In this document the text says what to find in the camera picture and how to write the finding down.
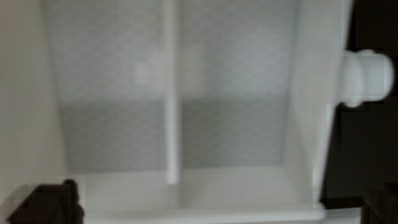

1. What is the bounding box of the white cabinet body box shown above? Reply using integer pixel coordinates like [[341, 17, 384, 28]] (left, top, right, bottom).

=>
[[0, 0, 392, 224]]

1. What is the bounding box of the gripper left finger with black tip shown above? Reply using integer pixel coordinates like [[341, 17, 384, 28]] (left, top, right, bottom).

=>
[[5, 179, 85, 224]]

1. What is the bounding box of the gripper right finger with black tip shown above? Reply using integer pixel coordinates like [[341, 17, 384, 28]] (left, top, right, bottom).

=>
[[360, 182, 398, 224]]

